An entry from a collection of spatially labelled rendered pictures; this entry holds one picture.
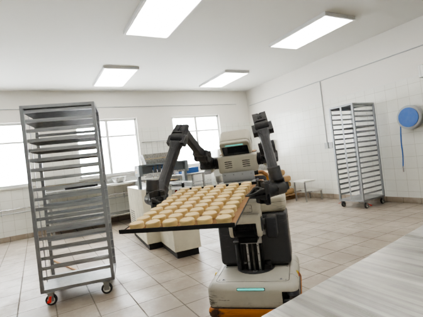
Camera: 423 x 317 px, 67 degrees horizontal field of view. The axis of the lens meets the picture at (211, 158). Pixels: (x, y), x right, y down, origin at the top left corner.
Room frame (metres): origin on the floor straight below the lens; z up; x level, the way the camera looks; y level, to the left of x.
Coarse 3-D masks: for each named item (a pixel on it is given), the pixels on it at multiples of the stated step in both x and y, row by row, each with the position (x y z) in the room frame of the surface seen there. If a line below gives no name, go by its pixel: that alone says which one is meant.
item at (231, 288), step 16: (224, 272) 2.42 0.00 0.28; (240, 272) 2.38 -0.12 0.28; (256, 272) 2.37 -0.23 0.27; (272, 272) 2.30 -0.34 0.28; (288, 272) 2.27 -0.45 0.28; (208, 288) 2.24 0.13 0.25; (224, 288) 2.19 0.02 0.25; (240, 288) 2.16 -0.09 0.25; (256, 288) 2.13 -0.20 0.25; (272, 288) 2.10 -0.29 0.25; (288, 288) 2.08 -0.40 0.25; (224, 304) 2.19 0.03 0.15; (240, 304) 2.16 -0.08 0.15; (256, 304) 2.13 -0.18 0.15; (272, 304) 2.10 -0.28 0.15
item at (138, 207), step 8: (128, 192) 5.46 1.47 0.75; (136, 192) 4.76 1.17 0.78; (144, 192) 4.41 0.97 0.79; (136, 200) 4.84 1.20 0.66; (136, 208) 4.92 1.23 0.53; (144, 208) 4.40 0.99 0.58; (136, 216) 5.00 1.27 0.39; (152, 232) 4.43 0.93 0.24; (144, 240) 4.58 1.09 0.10; (152, 240) 4.42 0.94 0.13; (160, 240) 4.46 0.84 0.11; (152, 248) 4.44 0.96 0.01
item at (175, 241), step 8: (168, 192) 3.83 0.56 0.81; (160, 232) 4.46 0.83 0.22; (168, 232) 4.03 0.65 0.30; (176, 232) 3.85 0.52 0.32; (184, 232) 3.89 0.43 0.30; (192, 232) 3.92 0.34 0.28; (168, 240) 4.07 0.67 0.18; (176, 240) 3.84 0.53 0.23; (184, 240) 3.88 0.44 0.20; (192, 240) 3.92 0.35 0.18; (200, 240) 3.96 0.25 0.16; (168, 248) 4.24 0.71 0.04; (176, 248) 3.84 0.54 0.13; (184, 248) 3.88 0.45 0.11; (192, 248) 3.92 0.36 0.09; (176, 256) 3.91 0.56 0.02; (184, 256) 3.90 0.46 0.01
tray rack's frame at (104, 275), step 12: (24, 108) 2.88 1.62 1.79; (36, 108) 2.93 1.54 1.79; (96, 108) 3.27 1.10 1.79; (24, 120) 2.88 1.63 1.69; (24, 132) 2.88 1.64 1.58; (24, 144) 2.88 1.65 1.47; (36, 216) 2.91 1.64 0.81; (36, 228) 2.88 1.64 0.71; (36, 240) 2.88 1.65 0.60; (36, 252) 2.87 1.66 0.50; (108, 264) 3.45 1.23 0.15; (72, 276) 3.19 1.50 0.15; (84, 276) 3.14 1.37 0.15; (96, 276) 3.10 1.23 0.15; (108, 276) 3.06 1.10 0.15; (48, 288) 2.92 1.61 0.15; (60, 288) 2.92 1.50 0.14; (108, 288) 3.02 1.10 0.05
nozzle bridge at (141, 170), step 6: (162, 162) 4.53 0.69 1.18; (180, 162) 4.71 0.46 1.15; (186, 162) 4.66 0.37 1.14; (138, 168) 4.39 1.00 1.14; (144, 168) 4.51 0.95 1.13; (150, 168) 4.54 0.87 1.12; (174, 168) 4.68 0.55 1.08; (180, 168) 4.71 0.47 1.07; (186, 168) 4.66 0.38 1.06; (138, 174) 4.42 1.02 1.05; (144, 174) 4.45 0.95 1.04; (150, 174) 4.49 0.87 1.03; (156, 174) 4.52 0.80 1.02; (186, 174) 4.77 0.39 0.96; (138, 180) 4.49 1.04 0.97; (186, 180) 4.76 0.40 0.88; (138, 186) 4.52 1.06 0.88
